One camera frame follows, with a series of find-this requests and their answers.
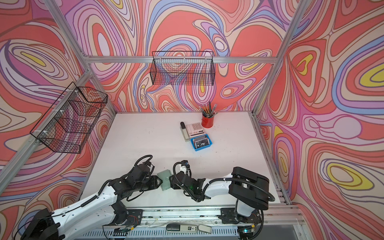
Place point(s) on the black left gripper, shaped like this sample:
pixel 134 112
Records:
pixel 155 181

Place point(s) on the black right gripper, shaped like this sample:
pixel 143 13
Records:
pixel 172 184

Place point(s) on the mint green card holder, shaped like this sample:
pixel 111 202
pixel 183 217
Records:
pixel 165 177

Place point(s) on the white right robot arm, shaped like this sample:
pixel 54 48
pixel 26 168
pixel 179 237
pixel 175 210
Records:
pixel 250 190

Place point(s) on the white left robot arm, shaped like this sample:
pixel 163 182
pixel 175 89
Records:
pixel 102 208

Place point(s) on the black vip card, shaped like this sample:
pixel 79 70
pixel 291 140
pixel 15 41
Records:
pixel 202 143

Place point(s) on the blue plastic card tray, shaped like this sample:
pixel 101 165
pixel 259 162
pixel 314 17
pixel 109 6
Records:
pixel 202 148

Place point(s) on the stack of cards in tray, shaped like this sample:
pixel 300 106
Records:
pixel 200 138

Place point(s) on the pink desk calculator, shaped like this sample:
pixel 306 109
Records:
pixel 195 130

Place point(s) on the beige stapler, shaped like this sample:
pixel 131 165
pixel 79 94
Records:
pixel 184 131

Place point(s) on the red metal pencil bucket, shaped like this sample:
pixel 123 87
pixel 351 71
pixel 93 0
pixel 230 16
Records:
pixel 207 122

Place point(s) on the grey handheld device on rail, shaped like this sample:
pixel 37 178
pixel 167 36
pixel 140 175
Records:
pixel 187 228

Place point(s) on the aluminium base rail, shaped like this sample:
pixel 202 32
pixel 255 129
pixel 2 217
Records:
pixel 280 223

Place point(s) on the black wire basket left wall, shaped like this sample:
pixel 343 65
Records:
pixel 67 128

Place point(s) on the black wire basket wall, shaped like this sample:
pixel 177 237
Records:
pixel 183 68
pixel 67 128

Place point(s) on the black wire basket back wall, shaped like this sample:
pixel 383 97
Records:
pixel 183 68

